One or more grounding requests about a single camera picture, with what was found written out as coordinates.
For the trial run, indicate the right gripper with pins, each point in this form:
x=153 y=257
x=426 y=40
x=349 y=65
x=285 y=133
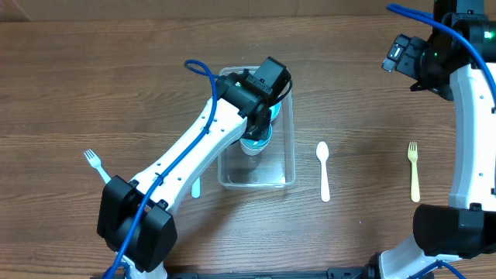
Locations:
x=405 y=67

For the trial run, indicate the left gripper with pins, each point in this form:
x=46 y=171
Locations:
x=261 y=126

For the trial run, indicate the blue plastic cup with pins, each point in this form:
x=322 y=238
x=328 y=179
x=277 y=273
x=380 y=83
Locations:
x=257 y=144

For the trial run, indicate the pink plastic spoon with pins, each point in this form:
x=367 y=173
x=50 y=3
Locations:
x=322 y=153

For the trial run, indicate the light blue plastic fork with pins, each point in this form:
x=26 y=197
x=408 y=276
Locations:
x=196 y=189

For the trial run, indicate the pale green plastic fork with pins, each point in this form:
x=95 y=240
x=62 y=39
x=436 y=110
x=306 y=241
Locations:
x=95 y=161

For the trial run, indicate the blue plastic bowl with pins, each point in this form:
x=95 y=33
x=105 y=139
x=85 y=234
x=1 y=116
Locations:
x=275 y=110

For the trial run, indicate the green plastic cup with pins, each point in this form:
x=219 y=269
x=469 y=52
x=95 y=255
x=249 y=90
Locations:
x=251 y=152

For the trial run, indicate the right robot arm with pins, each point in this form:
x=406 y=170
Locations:
x=465 y=228

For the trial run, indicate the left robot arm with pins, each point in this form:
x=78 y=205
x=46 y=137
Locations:
x=136 y=217

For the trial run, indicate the clear plastic container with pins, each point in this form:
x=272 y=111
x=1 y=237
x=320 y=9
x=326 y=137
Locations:
x=273 y=168

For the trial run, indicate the yellow plastic fork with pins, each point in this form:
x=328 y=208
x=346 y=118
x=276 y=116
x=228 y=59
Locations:
x=413 y=158

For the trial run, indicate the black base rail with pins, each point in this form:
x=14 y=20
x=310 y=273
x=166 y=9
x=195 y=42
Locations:
x=271 y=274

